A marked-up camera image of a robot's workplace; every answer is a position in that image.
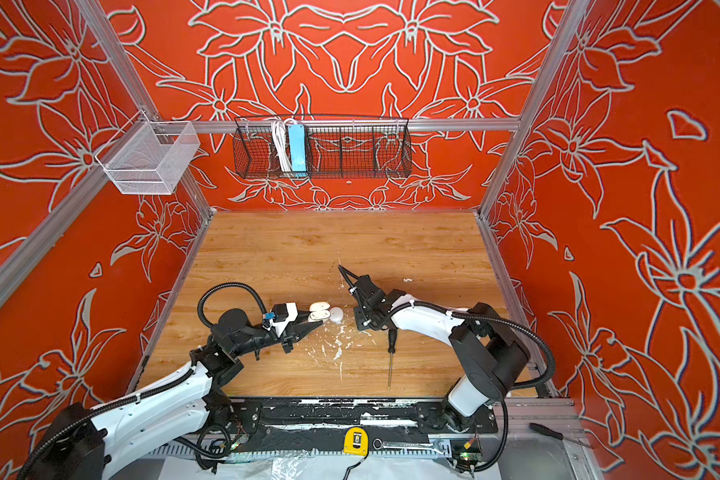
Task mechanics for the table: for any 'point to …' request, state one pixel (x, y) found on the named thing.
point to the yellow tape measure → (356, 441)
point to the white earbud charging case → (321, 311)
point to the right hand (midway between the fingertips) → (361, 316)
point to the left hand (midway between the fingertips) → (318, 316)
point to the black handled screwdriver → (391, 346)
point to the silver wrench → (379, 444)
